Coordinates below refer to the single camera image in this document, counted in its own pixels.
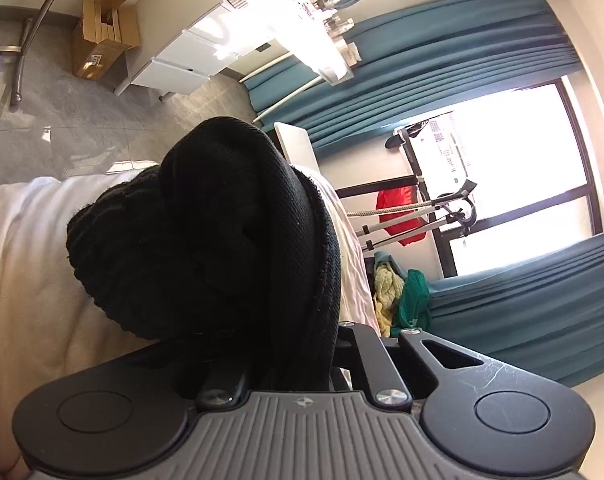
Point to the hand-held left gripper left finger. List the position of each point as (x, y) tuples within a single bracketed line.
[(220, 389)]

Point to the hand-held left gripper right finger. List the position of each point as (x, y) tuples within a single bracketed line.
[(369, 360)]

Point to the black knit garment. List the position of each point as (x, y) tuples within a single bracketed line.
[(206, 235)]

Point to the yellow cloth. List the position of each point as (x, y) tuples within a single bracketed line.
[(387, 300)]

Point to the green cloth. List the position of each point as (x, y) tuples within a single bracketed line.
[(414, 300)]

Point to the red cloth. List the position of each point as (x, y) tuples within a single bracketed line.
[(399, 212)]

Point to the garment steamer stand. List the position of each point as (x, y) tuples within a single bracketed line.
[(432, 212)]

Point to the short teal curtain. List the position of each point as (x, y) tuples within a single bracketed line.
[(522, 305)]

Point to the white bed sheet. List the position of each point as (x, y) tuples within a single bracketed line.
[(26, 285)]

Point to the white board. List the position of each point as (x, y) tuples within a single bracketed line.
[(297, 145)]

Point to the window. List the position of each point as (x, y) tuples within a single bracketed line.
[(522, 150)]

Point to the white pole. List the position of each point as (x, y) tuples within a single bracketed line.
[(264, 67), (287, 99)]

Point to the long teal curtain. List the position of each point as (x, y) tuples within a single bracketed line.
[(432, 55)]

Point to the white drawer desk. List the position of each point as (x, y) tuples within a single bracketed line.
[(181, 60)]

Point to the clutter of small bottles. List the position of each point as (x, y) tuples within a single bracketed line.
[(332, 25)]

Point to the cardboard box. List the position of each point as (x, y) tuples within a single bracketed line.
[(94, 55)]

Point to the chrome table leg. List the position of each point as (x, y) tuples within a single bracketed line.
[(36, 25)]

